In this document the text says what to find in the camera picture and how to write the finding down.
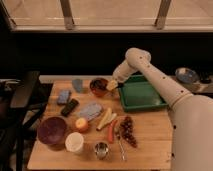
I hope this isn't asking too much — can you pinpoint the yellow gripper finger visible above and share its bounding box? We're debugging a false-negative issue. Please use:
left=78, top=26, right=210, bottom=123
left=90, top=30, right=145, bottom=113
left=106, top=80, right=118, bottom=91

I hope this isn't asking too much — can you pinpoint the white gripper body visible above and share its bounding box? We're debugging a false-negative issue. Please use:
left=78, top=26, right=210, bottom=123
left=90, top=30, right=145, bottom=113
left=112, top=60, right=137, bottom=83

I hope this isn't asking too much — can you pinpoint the red bowl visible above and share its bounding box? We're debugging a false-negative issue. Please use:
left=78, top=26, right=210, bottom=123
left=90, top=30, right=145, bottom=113
left=90, top=78, right=108, bottom=97

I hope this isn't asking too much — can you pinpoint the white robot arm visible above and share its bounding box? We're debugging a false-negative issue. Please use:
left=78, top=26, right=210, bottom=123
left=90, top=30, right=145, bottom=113
left=112, top=48, right=213, bottom=171

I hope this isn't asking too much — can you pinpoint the purple bowl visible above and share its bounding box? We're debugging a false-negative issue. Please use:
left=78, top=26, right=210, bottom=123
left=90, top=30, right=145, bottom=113
left=37, top=117, right=67, bottom=145

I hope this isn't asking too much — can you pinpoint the green plastic tray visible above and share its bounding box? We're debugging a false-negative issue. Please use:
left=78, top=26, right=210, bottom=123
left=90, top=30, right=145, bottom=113
left=118, top=75, right=167, bottom=112

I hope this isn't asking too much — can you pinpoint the blue grey cloth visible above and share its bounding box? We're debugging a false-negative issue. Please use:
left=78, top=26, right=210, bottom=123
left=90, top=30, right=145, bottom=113
left=77, top=102, right=102, bottom=121

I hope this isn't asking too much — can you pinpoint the blue cup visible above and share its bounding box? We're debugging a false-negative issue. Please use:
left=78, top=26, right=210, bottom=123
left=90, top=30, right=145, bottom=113
left=72, top=79, right=83, bottom=93

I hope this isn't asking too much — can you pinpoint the orange carrot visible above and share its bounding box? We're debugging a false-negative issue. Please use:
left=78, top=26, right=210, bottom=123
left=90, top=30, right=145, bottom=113
left=107, top=120, right=117, bottom=143

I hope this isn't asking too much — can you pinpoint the black rectangular block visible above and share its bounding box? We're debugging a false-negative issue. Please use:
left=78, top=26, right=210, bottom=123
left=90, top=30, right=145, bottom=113
left=61, top=99, right=79, bottom=117

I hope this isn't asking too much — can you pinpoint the bunch of dark grapes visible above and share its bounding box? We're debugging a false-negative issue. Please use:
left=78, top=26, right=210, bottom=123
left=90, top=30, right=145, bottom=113
left=120, top=116, right=137, bottom=148

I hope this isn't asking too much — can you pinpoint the red yellow apple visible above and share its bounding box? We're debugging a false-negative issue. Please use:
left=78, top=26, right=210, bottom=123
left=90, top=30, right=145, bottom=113
left=75, top=118, right=89, bottom=132

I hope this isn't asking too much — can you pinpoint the blue sponge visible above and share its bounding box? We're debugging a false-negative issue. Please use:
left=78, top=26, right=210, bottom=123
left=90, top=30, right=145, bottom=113
left=57, top=90, right=71, bottom=105

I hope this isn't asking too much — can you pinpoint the silver fork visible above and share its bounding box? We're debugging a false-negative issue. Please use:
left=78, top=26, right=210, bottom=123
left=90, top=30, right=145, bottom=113
left=115, top=132, right=126, bottom=161

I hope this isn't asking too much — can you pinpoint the grey blue plate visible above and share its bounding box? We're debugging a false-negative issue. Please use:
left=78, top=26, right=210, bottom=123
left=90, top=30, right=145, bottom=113
left=175, top=67, right=199, bottom=84

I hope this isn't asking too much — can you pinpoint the small metal cup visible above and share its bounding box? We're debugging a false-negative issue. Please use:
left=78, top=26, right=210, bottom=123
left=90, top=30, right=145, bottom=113
left=94, top=142, right=109, bottom=160

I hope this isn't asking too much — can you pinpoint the white cup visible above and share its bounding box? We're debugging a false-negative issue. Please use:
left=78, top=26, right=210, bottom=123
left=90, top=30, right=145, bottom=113
left=65, top=132, right=84, bottom=154

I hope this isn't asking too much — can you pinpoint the black chair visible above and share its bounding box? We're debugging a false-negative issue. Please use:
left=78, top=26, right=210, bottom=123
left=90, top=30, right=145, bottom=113
left=0, top=71, right=50, bottom=171

